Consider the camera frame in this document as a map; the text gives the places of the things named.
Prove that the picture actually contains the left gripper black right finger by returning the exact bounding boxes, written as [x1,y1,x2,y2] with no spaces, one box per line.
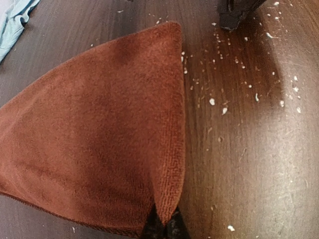
[165,208,191,239]

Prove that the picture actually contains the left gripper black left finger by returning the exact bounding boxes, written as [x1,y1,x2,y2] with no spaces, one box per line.
[140,205,165,239]

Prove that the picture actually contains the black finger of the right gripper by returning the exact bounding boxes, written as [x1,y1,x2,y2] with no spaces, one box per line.
[217,0,265,31]

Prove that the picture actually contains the rust brown towel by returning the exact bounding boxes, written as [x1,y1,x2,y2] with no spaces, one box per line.
[0,21,185,239]

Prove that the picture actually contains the light blue towel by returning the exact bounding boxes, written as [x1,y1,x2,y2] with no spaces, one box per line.
[0,0,40,62]

